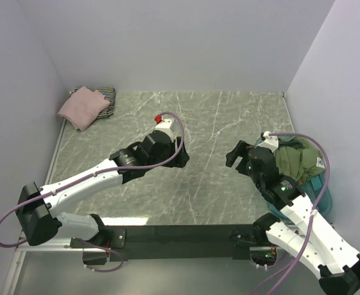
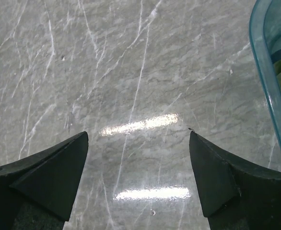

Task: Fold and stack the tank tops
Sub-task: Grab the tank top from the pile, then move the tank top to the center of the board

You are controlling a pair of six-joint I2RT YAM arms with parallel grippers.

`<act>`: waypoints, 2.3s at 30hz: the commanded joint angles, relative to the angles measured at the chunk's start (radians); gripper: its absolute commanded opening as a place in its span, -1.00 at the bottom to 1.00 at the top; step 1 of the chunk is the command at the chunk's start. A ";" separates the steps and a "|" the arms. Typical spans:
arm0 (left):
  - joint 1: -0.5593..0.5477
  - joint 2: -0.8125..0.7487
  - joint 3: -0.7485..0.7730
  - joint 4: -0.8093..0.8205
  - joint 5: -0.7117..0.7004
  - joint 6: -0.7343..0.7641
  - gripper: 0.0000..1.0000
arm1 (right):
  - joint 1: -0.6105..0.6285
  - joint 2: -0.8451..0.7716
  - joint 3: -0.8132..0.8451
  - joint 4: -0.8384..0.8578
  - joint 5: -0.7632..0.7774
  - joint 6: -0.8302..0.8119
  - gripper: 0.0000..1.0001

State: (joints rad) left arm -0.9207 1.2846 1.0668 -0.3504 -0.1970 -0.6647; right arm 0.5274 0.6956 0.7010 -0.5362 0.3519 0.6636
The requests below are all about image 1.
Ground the folded pink tank top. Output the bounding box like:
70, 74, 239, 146
57, 87, 110, 131

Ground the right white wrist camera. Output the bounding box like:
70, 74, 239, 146
258, 132, 279, 152

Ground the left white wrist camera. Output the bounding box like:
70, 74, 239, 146
154, 114, 174, 133

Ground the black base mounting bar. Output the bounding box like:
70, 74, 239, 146
90, 224, 273, 262

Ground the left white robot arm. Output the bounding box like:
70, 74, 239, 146
17, 130, 189, 247

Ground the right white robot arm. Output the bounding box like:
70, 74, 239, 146
225, 141, 360, 294

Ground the teal plastic basket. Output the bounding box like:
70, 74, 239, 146
255, 135, 332, 220

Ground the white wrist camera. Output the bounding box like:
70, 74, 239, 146
154, 114, 174, 133
258, 132, 279, 152

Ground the green graphic tank top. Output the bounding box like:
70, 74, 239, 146
274, 136, 326, 183

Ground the folded striped tank top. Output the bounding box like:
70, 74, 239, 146
69, 86, 116, 121

